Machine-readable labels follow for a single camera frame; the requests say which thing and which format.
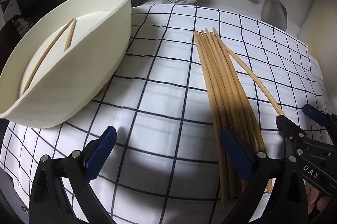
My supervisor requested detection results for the wooden chopstick seven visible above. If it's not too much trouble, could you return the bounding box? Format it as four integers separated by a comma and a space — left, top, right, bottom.
206, 31, 258, 151

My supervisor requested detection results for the curved wooden chopstick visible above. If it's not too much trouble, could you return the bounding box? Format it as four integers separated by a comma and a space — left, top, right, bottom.
213, 28, 285, 115

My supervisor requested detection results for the wooden chopstick four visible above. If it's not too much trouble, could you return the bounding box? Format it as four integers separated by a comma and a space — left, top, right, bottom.
195, 32, 233, 207

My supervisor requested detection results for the wooden chopstick three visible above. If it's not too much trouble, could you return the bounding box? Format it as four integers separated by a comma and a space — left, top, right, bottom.
193, 31, 229, 207

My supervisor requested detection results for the wooden chopstick five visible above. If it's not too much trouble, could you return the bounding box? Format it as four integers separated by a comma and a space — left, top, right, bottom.
200, 30, 242, 200

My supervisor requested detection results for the wooden chopstick one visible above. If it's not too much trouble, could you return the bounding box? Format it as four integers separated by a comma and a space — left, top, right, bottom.
22, 19, 75, 93

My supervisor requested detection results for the wooden chopstick six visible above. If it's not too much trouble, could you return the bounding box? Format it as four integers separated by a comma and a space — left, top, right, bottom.
204, 28, 250, 192

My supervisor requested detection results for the wooden chopstick two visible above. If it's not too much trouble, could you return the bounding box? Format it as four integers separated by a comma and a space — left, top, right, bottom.
63, 19, 77, 52

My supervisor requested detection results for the right human hand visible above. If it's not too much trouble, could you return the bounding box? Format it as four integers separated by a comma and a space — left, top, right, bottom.
304, 181, 331, 215

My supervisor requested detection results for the white cutting board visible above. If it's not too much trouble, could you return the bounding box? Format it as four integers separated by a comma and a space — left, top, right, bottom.
298, 0, 337, 111

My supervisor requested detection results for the black white checked cloth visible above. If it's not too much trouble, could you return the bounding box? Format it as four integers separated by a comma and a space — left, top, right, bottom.
1, 5, 330, 223

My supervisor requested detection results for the hanging metal spatula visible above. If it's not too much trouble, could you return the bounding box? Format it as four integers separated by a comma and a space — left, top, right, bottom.
261, 0, 288, 31

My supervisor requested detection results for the large white round bowl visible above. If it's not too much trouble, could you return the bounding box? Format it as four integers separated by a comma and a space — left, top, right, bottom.
1, 0, 131, 128

